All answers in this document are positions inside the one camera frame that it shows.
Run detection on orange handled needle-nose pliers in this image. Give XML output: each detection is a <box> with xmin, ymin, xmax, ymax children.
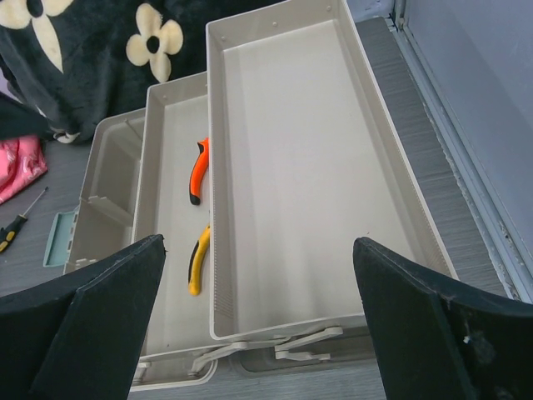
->
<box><xmin>188</xmin><ymin>137</ymin><xmax>209</xmax><ymax>206</ymax></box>

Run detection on aluminium frame rail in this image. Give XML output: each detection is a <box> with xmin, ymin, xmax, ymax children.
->
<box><xmin>392</xmin><ymin>1</ymin><xmax>532</xmax><ymax>302</ymax></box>

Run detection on pink printed plastic bag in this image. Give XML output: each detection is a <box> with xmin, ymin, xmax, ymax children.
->
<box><xmin>0</xmin><ymin>136</ymin><xmax>48</xmax><ymax>204</ymax></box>

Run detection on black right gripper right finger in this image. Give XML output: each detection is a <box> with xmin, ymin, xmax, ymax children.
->
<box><xmin>353</xmin><ymin>237</ymin><xmax>532</xmax><ymax>399</ymax></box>

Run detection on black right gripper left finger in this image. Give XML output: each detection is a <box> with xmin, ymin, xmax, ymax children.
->
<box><xmin>1</xmin><ymin>234</ymin><xmax>166</xmax><ymax>399</ymax></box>

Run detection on long black yellow screwdriver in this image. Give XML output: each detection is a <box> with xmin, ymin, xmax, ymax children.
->
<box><xmin>0</xmin><ymin>187</ymin><xmax>48</xmax><ymax>253</ymax></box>

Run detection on yellow handled pliers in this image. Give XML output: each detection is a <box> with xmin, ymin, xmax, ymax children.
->
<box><xmin>188</xmin><ymin>225</ymin><xmax>211</xmax><ymax>296</ymax></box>

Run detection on black floral plush blanket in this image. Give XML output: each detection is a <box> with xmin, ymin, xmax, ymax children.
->
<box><xmin>1</xmin><ymin>1</ymin><xmax>264</xmax><ymax>143</ymax></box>

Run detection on beige plastic tool box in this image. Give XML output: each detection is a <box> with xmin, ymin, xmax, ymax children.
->
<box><xmin>64</xmin><ymin>1</ymin><xmax>456</xmax><ymax>393</ymax></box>

